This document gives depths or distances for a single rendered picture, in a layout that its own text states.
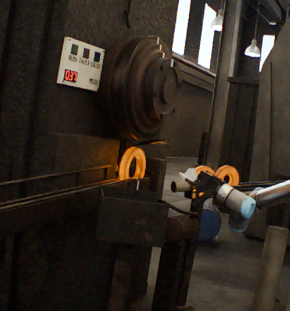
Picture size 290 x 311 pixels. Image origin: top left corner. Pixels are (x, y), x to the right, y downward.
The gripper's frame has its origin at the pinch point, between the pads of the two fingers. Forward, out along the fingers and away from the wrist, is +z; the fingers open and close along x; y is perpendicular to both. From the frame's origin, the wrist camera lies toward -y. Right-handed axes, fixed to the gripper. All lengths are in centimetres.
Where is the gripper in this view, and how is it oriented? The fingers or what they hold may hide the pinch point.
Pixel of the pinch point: (181, 175)
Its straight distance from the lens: 221.6
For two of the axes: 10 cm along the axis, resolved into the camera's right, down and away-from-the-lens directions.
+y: 4.0, -9.0, -1.9
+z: -7.8, -4.4, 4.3
